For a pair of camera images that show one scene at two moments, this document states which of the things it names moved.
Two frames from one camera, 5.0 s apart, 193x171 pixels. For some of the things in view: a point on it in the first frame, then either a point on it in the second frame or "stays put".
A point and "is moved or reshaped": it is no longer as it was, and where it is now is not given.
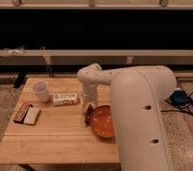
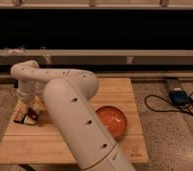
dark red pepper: (89, 115) is moved or reshaped
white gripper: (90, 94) -> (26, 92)
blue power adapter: (179, 98) stays put
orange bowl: (102, 121) stays put
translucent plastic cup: (41, 88) stays put
